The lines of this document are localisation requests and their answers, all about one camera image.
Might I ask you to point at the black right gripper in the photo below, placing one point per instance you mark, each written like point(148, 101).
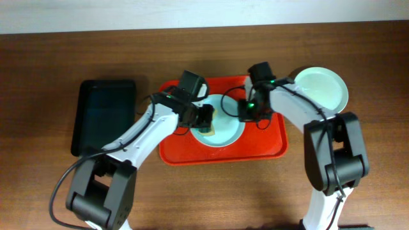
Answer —
point(244, 112)

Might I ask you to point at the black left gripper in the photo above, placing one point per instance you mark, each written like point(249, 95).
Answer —
point(206, 114)

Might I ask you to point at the green yellow scrub sponge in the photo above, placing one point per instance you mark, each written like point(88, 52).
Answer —
point(209, 131)

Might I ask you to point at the light blue plate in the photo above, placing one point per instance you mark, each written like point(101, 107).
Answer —
point(228, 129)

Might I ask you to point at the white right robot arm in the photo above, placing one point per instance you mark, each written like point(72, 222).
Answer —
point(335, 156)

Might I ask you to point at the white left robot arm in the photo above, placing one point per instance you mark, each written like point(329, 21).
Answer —
point(102, 188)

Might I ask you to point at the red plastic tray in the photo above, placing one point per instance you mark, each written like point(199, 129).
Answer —
point(263, 140)

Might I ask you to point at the black plastic tray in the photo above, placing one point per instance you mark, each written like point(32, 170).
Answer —
point(105, 110)

